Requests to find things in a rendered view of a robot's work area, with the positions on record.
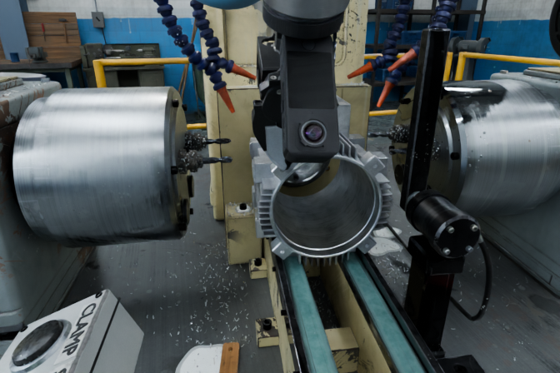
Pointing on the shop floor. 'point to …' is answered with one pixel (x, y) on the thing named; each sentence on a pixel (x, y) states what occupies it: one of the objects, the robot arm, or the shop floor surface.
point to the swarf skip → (198, 92)
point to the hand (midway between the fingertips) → (287, 166)
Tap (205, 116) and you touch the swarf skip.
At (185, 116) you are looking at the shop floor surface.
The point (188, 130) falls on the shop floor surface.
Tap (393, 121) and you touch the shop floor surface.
